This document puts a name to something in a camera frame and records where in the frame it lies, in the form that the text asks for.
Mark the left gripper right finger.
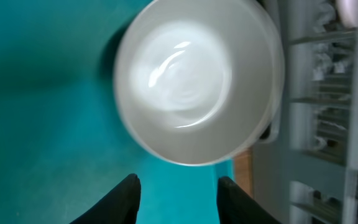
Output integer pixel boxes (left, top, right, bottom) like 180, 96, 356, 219
216, 176, 280, 224

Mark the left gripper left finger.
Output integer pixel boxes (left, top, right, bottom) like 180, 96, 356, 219
70, 174, 141, 224

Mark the bowl with rice leftovers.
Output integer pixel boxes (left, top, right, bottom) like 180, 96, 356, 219
113, 0, 285, 166

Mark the pink bowl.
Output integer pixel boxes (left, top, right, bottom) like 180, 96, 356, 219
336, 0, 358, 27

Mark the grey dishwasher rack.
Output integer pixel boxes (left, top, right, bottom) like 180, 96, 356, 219
253, 1, 358, 223

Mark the teal serving tray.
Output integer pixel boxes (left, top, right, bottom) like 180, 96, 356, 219
0, 0, 232, 223

